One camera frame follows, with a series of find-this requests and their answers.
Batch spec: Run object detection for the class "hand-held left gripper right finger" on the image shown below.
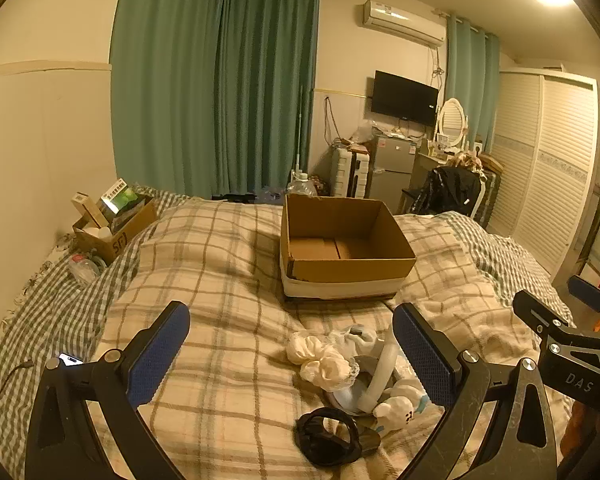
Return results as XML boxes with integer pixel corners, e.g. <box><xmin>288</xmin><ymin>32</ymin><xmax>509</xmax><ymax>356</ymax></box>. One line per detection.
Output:
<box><xmin>391</xmin><ymin>302</ymin><xmax>561</xmax><ymax>480</ymax></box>

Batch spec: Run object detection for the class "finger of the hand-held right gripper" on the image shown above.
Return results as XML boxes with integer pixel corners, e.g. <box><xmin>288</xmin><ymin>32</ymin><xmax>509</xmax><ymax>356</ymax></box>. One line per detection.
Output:
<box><xmin>512</xmin><ymin>290</ymin><xmax>572</xmax><ymax>335</ymax></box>
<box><xmin>567</xmin><ymin>274</ymin><xmax>600</xmax><ymax>335</ymax></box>

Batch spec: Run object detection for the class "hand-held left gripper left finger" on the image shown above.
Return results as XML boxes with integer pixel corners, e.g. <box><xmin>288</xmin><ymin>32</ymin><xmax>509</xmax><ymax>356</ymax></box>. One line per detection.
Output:
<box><xmin>25</xmin><ymin>301</ymin><xmax>191</xmax><ymax>480</ymax></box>

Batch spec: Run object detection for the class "white curved tube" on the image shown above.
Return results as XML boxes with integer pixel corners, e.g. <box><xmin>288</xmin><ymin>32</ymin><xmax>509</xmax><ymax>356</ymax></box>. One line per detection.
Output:
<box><xmin>361</xmin><ymin>331</ymin><xmax>397</xmax><ymax>414</ymax></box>

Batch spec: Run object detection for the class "white printed sock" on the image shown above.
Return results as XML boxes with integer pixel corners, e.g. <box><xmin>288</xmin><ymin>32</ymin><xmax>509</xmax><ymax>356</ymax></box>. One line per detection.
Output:
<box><xmin>371</xmin><ymin>376</ymin><xmax>432</xmax><ymax>434</ymax></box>

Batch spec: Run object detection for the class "large cardboard box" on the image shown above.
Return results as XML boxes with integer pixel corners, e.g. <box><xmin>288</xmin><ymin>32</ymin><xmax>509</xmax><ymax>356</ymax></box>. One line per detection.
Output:
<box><xmin>279</xmin><ymin>192</ymin><xmax>417</xmax><ymax>303</ymax></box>

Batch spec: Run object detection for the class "beige plaid blanket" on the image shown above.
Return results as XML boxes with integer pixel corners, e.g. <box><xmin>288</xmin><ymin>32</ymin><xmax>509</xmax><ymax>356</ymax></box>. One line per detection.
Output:
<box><xmin>86</xmin><ymin>199</ymin><xmax>577</xmax><ymax>480</ymax></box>

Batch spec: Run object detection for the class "clear plastic bag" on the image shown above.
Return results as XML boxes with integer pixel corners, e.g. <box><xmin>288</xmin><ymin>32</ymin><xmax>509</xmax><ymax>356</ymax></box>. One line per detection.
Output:
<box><xmin>68</xmin><ymin>253</ymin><xmax>107</xmax><ymax>287</ymax></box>

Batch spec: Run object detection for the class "small cardboard box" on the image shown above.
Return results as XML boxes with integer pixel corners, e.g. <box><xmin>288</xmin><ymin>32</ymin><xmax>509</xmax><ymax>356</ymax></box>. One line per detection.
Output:
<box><xmin>72</xmin><ymin>196</ymin><xmax>159</xmax><ymax>267</ymax></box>

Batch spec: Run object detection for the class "green checked bed sheet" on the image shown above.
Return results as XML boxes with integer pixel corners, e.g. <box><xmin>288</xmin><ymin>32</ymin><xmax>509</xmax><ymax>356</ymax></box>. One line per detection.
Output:
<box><xmin>0</xmin><ymin>184</ymin><xmax>577</xmax><ymax>467</ymax></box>

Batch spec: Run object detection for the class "white louvred wardrobe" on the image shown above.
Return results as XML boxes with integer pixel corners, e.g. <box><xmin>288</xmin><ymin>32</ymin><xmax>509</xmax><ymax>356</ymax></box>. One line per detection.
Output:
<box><xmin>479</xmin><ymin>67</ymin><xmax>600</xmax><ymax>275</ymax></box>

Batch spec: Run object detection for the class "black jacket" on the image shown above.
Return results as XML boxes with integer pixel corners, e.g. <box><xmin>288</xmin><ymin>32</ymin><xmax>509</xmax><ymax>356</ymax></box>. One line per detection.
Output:
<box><xmin>412</xmin><ymin>165</ymin><xmax>483</xmax><ymax>217</ymax></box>

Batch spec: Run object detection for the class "green and white box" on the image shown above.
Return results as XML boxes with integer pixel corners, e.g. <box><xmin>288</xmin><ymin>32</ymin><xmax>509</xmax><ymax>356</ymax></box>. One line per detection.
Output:
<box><xmin>98</xmin><ymin>178</ymin><xmax>137</xmax><ymax>217</ymax></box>

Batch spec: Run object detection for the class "slim white box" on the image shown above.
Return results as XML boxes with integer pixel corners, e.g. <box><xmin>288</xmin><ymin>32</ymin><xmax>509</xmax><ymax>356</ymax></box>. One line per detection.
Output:
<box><xmin>71</xmin><ymin>191</ymin><xmax>107</xmax><ymax>229</ymax></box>

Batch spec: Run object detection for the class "dressing table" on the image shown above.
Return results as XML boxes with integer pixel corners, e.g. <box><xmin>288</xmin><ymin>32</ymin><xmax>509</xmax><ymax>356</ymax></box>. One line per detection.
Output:
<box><xmin>400</xmin><ymin>152</ymin><xmax>454</xmax><ymax>211</ymax></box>

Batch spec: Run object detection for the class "grey small fridge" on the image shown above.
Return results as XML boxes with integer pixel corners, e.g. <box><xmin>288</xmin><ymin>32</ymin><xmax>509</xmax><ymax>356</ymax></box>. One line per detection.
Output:
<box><xmin>367</xmin><ymin>134</ymin><xmax>422</xmax><ymax>212</ymax></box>

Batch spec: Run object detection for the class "white suitcase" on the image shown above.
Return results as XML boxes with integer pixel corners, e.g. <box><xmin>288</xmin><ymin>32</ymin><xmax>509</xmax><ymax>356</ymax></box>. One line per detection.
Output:
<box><xmin>331</xmin><ymin>145</ymin><xmax>371</xmax><ymax>199</ymax></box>

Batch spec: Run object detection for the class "white oval mirror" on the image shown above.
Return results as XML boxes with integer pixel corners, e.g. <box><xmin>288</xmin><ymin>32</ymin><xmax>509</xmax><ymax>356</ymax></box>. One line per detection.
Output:
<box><xmin>435</xmin><ymin>98</ymin><xmax>469</xmax><ymax>152</ymax></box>

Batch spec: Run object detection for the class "clear water bottle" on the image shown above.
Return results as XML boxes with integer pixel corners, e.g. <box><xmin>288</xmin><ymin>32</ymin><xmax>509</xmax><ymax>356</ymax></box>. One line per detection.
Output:
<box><xmin>285</xmin><ymin>172</ymin><xmax>317</xmax><ymax>197</ymax></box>

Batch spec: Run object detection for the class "narrow green curtain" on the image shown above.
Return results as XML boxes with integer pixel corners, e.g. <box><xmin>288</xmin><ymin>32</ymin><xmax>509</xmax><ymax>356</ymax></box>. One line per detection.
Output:
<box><xmin>444</xmin><ymin>11</ymin><xmax>502</xmax><ymax>155</ymax></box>

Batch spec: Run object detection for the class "white pole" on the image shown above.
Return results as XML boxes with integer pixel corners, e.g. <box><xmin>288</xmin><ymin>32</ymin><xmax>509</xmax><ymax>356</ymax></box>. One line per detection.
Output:
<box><xmin>293</xmin><ymin>85</ymin><xmax>304</xmax><ymax>182</ymax></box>

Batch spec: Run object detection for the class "wide green curtain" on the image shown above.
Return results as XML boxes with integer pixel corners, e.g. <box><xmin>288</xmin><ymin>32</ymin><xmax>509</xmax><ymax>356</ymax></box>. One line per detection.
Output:
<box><xmin>109</xmin><ymin>0</ymin><xmax>322</xmax><ymax>202</ymax></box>

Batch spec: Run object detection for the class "white air conditioner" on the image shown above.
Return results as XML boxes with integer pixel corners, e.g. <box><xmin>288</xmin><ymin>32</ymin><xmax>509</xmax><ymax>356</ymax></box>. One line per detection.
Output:
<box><xmin>362</xmin><ymin>0</ymin><xmax>447</xmax><ymax>49</ymax></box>

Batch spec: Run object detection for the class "black charging cable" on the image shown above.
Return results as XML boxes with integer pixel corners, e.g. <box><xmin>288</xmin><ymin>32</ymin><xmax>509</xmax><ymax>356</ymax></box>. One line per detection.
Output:
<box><xmin>0</xmin><ymin>359</ymin><xmax>34</xmax><ymax>413</ymax></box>

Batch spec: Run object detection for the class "black wall television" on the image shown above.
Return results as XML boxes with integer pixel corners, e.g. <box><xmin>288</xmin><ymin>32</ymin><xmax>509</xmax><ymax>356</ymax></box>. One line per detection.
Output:
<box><xmin>370</xmin><ymin>70</ymin><xmax>440</xmax><ymax>126</ymax></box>

